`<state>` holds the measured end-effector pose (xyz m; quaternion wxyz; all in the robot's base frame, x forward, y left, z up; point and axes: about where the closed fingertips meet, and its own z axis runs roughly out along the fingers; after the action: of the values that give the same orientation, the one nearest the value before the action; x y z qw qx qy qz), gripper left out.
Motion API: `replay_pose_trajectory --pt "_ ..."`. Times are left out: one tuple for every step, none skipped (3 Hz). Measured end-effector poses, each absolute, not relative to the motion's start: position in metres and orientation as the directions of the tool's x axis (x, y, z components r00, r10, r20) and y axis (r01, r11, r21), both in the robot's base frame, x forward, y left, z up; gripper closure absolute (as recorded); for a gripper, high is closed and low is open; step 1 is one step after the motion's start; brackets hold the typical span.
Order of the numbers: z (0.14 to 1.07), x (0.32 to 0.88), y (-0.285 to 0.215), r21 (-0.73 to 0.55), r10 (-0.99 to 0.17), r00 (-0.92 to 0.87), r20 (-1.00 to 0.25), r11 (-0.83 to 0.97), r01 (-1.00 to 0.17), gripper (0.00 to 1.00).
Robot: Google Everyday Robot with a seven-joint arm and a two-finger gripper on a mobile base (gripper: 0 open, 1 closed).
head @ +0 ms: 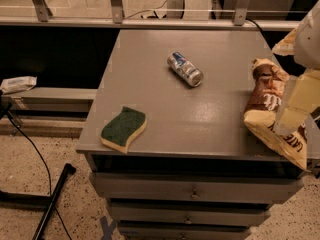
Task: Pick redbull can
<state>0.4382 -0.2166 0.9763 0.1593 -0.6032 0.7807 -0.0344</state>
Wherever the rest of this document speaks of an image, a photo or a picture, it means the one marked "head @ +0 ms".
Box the black tripod stand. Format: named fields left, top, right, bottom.
left=0, top=163, right=76, bottom=240

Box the grey low shelf ledge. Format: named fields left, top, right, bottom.
left=2, top=87, right=97, bottom=112

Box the grey drawer cabinet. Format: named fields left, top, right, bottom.
left=75, top=29, right=320, bottom=240

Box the black floor cable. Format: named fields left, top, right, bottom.
left=0, top=100, right=73, bottom=240

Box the green yellow sponge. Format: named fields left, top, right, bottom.
left=101, top=107, right=147, bottom=154

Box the white plastic packet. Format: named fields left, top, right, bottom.
left=0, top=76, right=37, bottom=94

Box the metal railing frame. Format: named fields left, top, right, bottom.
left=0, top=0, right=298, bottom=30

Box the bottom grey drawer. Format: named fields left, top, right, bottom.
left=118, top=222, right=251, bottom=240

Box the grey drawer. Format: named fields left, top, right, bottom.
left=89, top=173, right=303, bottom=204
left=110, top=202, right=270, bottom=227
left=118, top=222, right=251, bottom=240

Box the black cable at railing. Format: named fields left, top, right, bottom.
left=245, top=17, right=266, bottom=38

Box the brown yellow chip bag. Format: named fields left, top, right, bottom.
left=244, top=58, right=307, bottom=170

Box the top grey drawer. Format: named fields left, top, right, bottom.
left=89, top=173, right=303, bottom=204

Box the middle grey drawer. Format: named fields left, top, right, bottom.
left=110, top=202, right=270, bottom=227

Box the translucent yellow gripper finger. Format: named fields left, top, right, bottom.
left=274, top=69, right=320, bottom=135

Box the silver blue redbull can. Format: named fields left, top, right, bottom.
left=167, top=52, right=204, bottom=87

